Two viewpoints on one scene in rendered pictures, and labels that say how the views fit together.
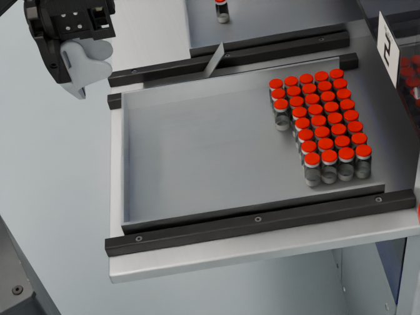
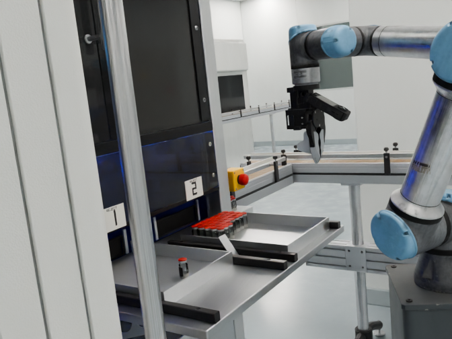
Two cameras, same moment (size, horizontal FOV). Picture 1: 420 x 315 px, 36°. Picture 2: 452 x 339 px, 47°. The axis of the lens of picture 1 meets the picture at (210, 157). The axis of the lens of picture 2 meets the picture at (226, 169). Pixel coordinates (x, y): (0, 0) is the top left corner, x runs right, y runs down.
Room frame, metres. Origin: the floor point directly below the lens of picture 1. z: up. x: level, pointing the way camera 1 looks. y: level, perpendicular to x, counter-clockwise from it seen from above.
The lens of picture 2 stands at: (1.89, 0.64, 1.32)
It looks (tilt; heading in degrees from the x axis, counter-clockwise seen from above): 9 degrees down; 212
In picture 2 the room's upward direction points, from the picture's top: 6 degrees counter-clockwise
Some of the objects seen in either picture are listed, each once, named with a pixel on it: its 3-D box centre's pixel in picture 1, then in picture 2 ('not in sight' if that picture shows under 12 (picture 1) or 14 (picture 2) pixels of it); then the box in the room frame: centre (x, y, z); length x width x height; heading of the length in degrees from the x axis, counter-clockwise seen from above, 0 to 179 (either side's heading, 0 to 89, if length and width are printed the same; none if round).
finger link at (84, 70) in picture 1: (85, 72); (312, 145); (0.57, 0.11, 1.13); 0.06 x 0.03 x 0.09; 86
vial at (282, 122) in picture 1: (281, 114); (230, 231); (0.68, -0.11, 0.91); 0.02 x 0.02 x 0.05
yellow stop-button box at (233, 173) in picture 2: not in sight; (231, 179); (0.39, -0.27, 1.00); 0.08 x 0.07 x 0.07; 87
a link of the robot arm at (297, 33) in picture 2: not in sight; (304, 46); (0.59, 0.12, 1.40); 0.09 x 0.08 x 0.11; 63
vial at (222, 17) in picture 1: (222, 9); (183, 268); (0.97, -0.07, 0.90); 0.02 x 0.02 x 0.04
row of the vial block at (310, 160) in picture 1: (301, 128); (229, 227); (0.64, -0.14, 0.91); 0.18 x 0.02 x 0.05; 177
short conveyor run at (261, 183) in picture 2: not in sight; (241, 181); (0.09, -0.39, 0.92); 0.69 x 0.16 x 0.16; 177
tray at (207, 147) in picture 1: (240, 142); (255, 231); (0.65, -0.05, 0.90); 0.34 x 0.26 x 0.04; 87
